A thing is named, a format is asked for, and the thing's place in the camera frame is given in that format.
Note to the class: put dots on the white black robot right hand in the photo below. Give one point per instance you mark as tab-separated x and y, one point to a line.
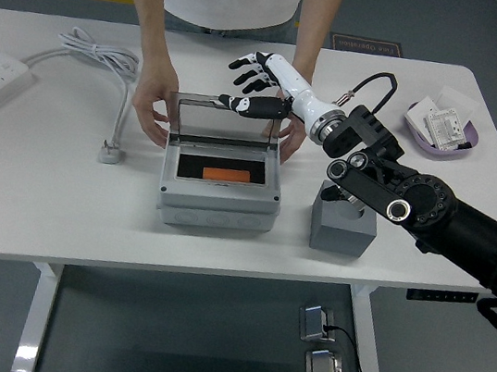
303	100

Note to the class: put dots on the black table control panel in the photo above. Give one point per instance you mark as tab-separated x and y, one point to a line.
442	296

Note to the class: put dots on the brown floor sign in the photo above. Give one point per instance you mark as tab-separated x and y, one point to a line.
367	47

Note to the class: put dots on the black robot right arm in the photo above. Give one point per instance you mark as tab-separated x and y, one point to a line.
429	199

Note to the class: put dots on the purple plastic tray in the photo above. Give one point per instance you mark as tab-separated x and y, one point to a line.
440	155

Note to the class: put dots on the plain white paper packet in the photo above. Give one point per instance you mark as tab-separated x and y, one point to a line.
453	100

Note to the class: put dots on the person's left hand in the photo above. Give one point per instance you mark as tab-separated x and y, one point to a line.
292	141

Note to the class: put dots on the silver floor socket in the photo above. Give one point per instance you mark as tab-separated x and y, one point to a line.
314	322
323	370

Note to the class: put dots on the transparent hinged box lid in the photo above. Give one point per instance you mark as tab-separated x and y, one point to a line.
221	121

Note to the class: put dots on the person's left forearm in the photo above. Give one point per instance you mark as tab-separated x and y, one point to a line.
316	28

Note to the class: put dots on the person's right hand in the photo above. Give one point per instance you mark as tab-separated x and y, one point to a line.
149	96

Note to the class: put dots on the person's right forearm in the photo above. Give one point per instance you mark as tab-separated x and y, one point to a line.
150	31

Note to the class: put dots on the small white flat box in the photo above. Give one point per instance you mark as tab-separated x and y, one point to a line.
420	115

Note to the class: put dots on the white table leg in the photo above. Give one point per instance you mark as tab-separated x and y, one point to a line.
33	327
368	358

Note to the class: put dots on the grey plastic junction box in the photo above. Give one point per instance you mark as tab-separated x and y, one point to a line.
219	195

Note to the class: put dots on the white printed card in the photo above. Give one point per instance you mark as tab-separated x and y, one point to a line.
446	129

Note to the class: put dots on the grey block with round hole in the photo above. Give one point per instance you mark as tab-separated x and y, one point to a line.
339	237

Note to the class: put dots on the orange cylindrical battery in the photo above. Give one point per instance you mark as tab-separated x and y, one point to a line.
226	176

